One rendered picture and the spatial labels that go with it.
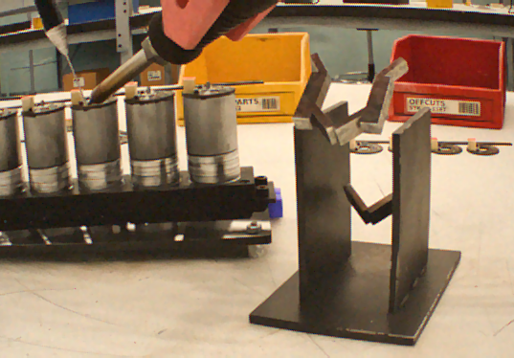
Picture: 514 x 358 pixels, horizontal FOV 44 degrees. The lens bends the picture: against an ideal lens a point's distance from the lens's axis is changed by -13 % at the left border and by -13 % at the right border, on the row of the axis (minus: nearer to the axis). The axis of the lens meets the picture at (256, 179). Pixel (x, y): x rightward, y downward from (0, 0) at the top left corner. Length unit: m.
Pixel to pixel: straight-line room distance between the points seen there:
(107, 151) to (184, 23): 0.11
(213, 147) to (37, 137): 0.09
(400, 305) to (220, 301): 0.07
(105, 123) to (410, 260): 0.16
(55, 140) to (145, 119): 0.05
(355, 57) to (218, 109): 4.41
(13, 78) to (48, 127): 5.56
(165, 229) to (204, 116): 0.05
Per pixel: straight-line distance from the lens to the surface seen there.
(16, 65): 5.86
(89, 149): 0.33
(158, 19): 0.26
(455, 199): 0.36
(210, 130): 0.32
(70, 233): 0.31
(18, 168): 0.35
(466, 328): 0.23
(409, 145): 0.23
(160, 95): 0.33
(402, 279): 0.24
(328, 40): 4.74
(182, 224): 0.31
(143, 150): 0.32
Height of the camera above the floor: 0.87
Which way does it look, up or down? 17 degrees down
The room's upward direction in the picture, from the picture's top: 3 degrees counter-clockwise
